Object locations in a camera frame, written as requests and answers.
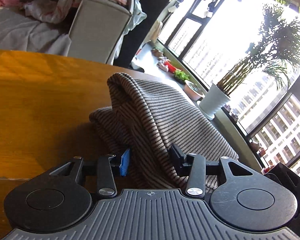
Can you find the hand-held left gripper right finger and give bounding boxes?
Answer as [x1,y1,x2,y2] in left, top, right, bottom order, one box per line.
[170,144,252,198]

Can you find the tall green plant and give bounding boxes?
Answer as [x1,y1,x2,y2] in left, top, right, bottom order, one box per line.
[216,0,300,98]

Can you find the white plant pot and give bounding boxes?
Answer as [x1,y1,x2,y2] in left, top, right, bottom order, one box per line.
[199,83,232,120]

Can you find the black window frame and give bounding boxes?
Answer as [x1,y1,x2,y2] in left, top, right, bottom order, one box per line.
[132,0,300,178]

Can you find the pile of pink white clothes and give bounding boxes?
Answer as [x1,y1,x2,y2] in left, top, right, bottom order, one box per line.
[23,0,130,24]

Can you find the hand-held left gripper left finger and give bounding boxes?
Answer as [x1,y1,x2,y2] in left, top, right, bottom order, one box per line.
[48,148,131,198]

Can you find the striped grey sweater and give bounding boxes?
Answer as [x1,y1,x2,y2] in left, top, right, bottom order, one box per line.
[89,72,239,189]

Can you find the light blue cloth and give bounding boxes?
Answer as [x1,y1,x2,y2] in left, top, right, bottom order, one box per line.
[113,0,147,37]

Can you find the green seedling tray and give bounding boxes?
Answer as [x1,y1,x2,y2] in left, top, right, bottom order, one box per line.
[174,69,190,85]

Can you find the small brown windowsill figurines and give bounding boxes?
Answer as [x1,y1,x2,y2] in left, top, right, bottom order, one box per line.
[250,140,268,157]

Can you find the pink bowl planter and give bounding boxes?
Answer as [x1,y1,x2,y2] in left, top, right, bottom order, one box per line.
[184,80,205,102]

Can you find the beige towel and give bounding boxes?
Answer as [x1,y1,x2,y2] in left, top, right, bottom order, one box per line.
[150,20,163,43]

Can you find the grey sofa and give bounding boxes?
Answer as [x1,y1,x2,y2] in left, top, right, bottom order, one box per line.
[0,0,132,64]

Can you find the red windowsill item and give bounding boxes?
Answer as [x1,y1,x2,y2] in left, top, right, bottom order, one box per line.
[164,59,178,72]

